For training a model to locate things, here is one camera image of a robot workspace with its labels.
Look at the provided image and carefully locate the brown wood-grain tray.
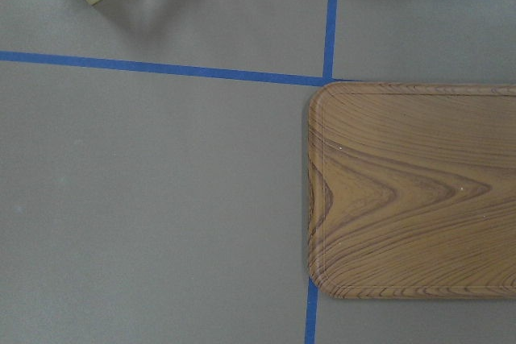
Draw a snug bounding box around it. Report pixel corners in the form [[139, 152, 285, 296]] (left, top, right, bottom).
[[307, 81, 515, 299]]

